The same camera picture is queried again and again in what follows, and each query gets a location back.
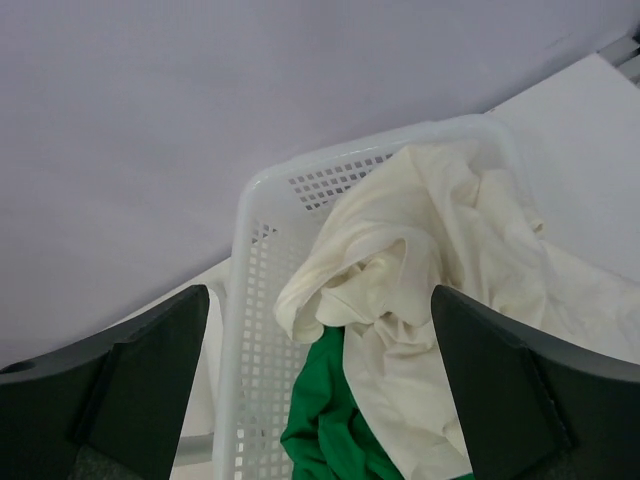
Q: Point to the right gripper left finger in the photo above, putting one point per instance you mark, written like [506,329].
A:
[110,406]

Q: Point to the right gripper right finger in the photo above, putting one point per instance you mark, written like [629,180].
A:
[533,406]

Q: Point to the green t shirt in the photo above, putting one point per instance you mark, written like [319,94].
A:
[326,436]

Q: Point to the white t shirt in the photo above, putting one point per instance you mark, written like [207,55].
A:
[425,218]

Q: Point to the white plastic basket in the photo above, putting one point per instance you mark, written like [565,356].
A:
[280,213]

